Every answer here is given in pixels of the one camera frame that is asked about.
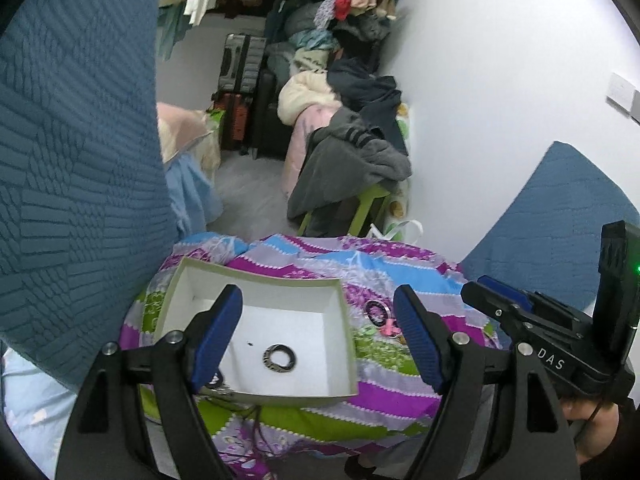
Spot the pink pillow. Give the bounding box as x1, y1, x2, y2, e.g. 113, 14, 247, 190
156, 102, 221, 168

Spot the dark blue jacket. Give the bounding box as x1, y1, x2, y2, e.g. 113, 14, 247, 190
327, 57, 408, 156

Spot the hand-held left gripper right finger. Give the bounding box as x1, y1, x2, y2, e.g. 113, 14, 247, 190
393, 284, 583, 480

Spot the person's right forearm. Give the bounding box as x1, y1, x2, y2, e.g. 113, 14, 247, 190
617, 400, 640, 458

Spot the person's right hand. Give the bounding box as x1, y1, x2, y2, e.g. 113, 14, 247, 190
562, 399, 621, 466

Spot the grey-green cardboard box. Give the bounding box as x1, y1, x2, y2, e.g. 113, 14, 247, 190
152, 257, 359, 407

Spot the pile of folded clothes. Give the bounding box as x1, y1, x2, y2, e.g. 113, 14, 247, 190
265, 2, 396, 76

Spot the black cable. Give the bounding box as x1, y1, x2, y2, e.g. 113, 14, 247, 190
572, 400, 603, 443

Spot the colourful striped floral cloth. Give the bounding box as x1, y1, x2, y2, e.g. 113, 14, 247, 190
120, 232, 501, 480

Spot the light blue cloth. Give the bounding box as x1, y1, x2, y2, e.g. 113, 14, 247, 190
165, 152, 223, 241

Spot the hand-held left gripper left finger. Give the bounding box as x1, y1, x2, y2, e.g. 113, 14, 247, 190
54, 284, 244, 480

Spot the white wall switch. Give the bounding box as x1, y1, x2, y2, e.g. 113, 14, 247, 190
606, 72, 640, 123

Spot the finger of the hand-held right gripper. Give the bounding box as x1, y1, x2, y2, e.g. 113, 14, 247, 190
477, 275, 596, 331
461, 282, 571, 343

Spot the black suitcase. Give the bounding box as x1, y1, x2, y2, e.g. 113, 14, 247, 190
250, 67, 296, 161

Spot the blue quilted cushion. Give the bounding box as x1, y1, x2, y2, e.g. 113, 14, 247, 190
457, 141, 640, 311
0, 0, 181, 391

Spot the cream blanket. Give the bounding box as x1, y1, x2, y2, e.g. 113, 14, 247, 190
277, 71, 341, 123

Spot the green plastic stool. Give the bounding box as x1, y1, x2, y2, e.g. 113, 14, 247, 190
297, 182, 396, 238

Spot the white printed bag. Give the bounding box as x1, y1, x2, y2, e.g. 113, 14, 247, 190
370, 102, 426, 241

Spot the pink quilt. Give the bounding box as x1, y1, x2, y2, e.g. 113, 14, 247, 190
280, 105, 341, 201

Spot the grey suitcase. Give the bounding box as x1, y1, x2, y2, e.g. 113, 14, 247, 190
218, 34, 268, 98

